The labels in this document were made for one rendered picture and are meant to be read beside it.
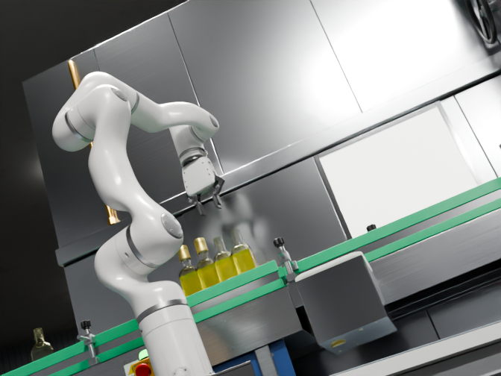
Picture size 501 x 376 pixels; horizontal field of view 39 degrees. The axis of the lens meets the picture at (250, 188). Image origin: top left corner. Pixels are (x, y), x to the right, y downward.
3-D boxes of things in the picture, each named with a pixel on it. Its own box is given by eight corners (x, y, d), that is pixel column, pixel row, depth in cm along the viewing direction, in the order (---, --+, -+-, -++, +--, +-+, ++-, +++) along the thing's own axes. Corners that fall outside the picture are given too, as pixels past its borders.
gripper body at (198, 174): (213, 156, 219) (224, 187, 215) (186, 171, 222) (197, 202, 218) (201, 149, 213) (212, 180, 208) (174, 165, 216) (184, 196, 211)
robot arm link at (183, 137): (212, 149, 220) (190, 164, 224) (200, 115, 225) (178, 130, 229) (195, 142, 213) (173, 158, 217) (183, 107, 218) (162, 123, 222)
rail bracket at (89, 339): (104, 364, 195) (93, 319, 201) (91, 362, 189) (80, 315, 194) (92, 369, 196) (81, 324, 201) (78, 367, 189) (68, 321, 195)
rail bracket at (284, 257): (307, 287, 196) (292, 247, 201) (293, 274, 181) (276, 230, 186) (297, 291, 196) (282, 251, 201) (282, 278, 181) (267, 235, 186)
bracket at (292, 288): (314, 309, 191) (306, 286, 194) (307, 303, 183) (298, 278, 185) (303, 314, 192) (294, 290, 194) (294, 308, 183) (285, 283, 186)
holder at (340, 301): (399, 333, 183) (376, 279, 189) (388, 316, 158) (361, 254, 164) (338, 357, 185) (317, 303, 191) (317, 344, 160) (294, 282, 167)
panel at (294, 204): (488, 197, 209) (440, 104, 222) (488, 194, 206) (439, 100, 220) (215, 310, 222) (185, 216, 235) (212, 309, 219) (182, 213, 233)
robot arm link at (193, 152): (211, 151, 221) (213, 160, 219) (188, 165, 223) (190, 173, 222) (197, 143, 213) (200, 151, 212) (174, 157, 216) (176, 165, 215)
